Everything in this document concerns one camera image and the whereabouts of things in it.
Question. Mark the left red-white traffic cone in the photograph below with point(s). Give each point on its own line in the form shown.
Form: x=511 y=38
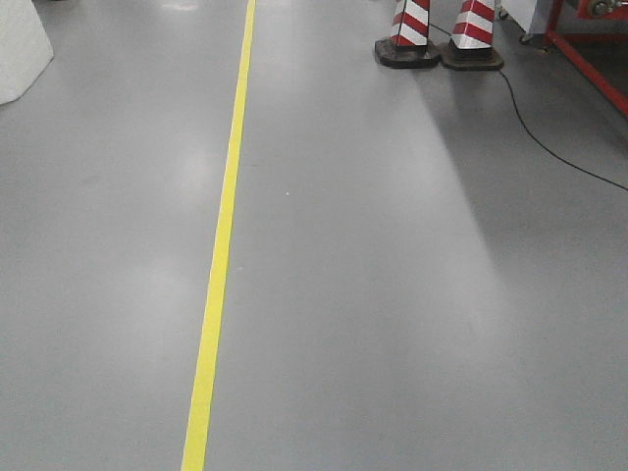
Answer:
x=408 y=45

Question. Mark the red-white traffic cone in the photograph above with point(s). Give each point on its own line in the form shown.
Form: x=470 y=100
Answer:
x=408 y=45
x=471 y=43

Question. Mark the right red-white traffic cone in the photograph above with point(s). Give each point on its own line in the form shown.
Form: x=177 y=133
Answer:
x=471 y=43

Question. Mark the white wheeled panel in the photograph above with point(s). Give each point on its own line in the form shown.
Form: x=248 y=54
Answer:
x=531 y=15

